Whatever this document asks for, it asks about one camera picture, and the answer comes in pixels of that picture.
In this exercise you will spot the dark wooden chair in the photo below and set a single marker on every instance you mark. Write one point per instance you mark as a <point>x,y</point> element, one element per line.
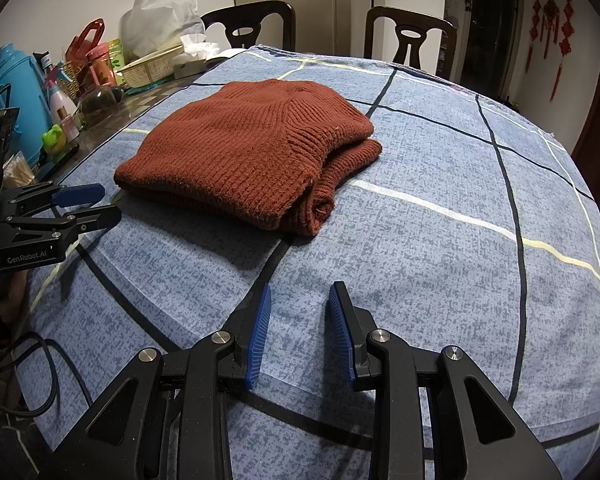
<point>440,35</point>
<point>275,15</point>

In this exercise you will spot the glass jar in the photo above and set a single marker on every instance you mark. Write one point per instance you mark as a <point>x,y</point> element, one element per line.
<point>97,105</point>

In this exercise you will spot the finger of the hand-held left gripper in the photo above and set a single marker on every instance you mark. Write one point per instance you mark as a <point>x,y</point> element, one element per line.
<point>92,217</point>
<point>80,192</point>

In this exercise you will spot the white pink bottle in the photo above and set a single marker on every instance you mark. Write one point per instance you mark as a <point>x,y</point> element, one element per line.
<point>60,105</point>

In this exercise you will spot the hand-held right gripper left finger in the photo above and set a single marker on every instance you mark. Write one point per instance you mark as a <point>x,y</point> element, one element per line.
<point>260,340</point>

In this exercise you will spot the blue thermos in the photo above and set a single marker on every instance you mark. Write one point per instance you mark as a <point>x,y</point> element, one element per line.
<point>15,90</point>

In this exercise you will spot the colourful snack packet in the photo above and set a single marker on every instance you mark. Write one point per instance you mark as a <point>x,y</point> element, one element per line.
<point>115,55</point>

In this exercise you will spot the person's left hand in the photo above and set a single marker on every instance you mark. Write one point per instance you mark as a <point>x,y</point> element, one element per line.
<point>12,295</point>

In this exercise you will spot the green mat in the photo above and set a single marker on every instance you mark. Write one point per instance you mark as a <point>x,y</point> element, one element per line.
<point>140,90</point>

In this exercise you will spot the red plastic basket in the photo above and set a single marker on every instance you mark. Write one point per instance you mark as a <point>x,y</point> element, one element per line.
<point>87,35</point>

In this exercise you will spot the white plastic bag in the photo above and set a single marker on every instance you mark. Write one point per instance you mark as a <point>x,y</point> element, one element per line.
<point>155,20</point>

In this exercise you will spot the dark glass door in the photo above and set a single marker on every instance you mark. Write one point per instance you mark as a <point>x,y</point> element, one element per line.
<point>490,20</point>

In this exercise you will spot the blue checked blanket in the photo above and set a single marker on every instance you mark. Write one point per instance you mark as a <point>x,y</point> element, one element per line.
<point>430,270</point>

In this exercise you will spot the white tissue box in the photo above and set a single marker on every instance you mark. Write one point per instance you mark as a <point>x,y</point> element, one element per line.
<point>190,60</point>

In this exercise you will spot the green frog toy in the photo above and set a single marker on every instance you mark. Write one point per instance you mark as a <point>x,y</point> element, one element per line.
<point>54,137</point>

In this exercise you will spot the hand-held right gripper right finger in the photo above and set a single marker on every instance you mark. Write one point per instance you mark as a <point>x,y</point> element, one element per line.
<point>340,335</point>

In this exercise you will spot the woven brown basket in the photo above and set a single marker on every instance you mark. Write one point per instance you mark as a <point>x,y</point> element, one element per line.
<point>75,82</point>

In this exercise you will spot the cream plastic basket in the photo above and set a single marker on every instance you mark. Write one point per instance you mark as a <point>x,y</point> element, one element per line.
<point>150,70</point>

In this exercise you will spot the pink drinking bottle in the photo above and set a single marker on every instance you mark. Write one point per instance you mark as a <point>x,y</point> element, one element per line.
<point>102,67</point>

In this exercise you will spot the long red hanging knot decoration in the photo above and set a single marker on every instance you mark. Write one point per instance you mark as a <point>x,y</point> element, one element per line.
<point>566,25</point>

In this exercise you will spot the rust brown knitted sweater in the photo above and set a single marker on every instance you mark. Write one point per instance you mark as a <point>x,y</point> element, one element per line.
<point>240,150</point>

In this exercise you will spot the toothpick holder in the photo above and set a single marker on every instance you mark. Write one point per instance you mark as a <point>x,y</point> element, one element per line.
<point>20,170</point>

